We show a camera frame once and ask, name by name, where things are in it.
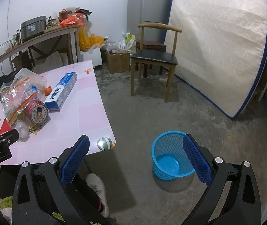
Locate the blue plastic trash basket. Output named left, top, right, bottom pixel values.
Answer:
left=151, top=131, right=194, bottom=181

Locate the red snack bag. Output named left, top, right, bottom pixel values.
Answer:
left=0, top=118, right=12, bottom=136

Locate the yellow plastic bag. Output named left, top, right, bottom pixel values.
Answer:
left=79, top=25, right=104, bottom=54

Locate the wooden chair black seat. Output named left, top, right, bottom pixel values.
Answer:
left=131, top=23, right=182, bottom=103

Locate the clear zip bag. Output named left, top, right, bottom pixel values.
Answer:
left=0, top=77, right=38, bottom=127

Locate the cardboard box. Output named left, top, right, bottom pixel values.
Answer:
left=106, top=53, right=130, bottom=74

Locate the blue toothpaste box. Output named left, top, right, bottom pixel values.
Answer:
left=45, top=72, right=77, bottom=111

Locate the grey refrigerator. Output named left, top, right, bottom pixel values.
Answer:
left=126, top=0, right=172, bottom=41

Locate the pink table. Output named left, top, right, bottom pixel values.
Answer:
left=1, top=60, right=116, bottom=165

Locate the wooden side table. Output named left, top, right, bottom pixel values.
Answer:
left=0, top=26, right=80, bottom=71

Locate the grey rice cooker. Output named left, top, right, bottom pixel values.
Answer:
left=20, top=16, right=46, bottom=42

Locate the red drink can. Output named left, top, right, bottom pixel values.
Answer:
left=25, top=99, right=49, bottom=126

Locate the white sneaker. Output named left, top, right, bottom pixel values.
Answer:
left=86, top=173, right=110, bottom=218

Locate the orange peel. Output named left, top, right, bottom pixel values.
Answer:
left=45, top=86, right=52, bottom=96

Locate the clear plastic food container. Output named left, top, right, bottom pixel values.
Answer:
left=11, top=68, right=47, bottom=92

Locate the orange plastic bag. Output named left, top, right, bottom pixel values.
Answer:
left=60, top=13, right=85, bottom=28

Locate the white mattress blue edge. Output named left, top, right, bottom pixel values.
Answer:
left=169, top=0, right=267, bottom=119

